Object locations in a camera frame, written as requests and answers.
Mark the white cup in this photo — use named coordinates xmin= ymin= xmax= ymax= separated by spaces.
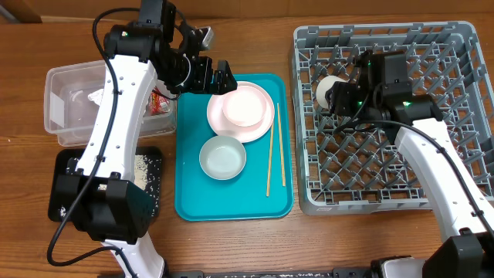
xmin=316 ymin=76 xmax=344 ymax=110

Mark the red snack wrapper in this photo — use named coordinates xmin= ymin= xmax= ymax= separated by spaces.
xmin=147 ymin=91 xmax=171 ymax=116

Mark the grey bowl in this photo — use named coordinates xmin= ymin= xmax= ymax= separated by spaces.
xmin=199 ymin=136 xmax=246 ymax=181

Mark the white tissue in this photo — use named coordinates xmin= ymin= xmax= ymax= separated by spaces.
xmin=87 ymin=89 xmax=103 ymax=106

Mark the white rice with food scrap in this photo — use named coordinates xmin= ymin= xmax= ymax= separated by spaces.
xmin=54 ymin=149 xmax=163 ymax=219

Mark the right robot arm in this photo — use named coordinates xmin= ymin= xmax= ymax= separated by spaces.
xmin=316 ymin=50 xmax=493 ymax=278

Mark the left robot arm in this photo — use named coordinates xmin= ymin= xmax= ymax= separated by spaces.
xmin=50 ymin=1 xmax=237 ymax=277

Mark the grey dishwasher rack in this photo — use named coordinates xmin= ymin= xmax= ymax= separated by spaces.
xmin=291 ymin=21 xmax=493 ymax=215

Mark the clear plastic waste bin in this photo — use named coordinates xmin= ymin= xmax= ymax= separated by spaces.
xmin=43 ymin=59 xmax=178 ymax=147

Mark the pink shallow bowl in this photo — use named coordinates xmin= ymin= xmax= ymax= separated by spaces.
xmin=222 ymin=86 xmax=267 ymax=127

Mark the pink round plate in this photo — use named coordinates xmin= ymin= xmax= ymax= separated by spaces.
xmin=207 ymin=81 xmax=275 ymax=143

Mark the right wooden chopstick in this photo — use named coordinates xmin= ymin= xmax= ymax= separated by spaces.
xmin=276 ymin=103 xmax=286 ymax=187

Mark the wooden chopstick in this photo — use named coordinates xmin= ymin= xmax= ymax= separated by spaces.
xmin=276 ymin=103 xmax=286 ymax=187
xmin=266 ymin=123 xmax=274 ymax=198

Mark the left wooden chopstick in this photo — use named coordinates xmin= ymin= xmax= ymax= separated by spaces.
xmin=266 ymin=123 xmax=274 ymax=198

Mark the black plastic tray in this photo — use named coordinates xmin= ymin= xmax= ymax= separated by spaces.
xmin=48 ymin=147 xmax=164 ymax=222

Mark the teal serving tray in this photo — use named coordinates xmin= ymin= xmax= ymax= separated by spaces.
xmin=174 ymin=73 xmax=294 ymax=222

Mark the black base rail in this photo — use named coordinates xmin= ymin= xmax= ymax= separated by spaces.
xmin=165 ymin=255 xmax=441 ymax=278

